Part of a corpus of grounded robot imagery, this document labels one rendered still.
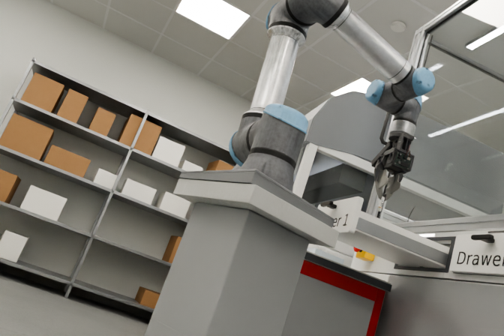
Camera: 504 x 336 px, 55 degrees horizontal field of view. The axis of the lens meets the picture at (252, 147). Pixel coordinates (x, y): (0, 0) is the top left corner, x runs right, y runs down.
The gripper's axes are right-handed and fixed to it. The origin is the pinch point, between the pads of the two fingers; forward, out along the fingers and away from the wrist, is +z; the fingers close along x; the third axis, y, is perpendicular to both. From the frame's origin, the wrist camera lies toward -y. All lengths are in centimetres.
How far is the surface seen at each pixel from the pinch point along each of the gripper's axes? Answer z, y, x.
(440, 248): 9.8, 5.0, 20.1
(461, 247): 9.0, 12.7, 21.5
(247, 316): 46, 37, -39
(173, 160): -65, -372, -62
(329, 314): 38.4, -18.1, 1.5
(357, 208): 8.7, 8.1, -10.3
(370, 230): 12.9, 6.2, -3.6
